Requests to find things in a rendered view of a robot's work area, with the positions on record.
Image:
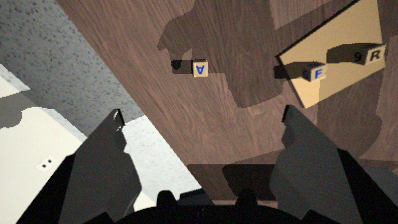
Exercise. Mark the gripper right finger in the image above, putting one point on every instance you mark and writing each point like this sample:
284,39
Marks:
319,183

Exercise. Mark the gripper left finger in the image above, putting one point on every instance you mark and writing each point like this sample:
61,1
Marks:
97,184

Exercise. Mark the tan square mat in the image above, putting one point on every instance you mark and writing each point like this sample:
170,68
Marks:
332,44

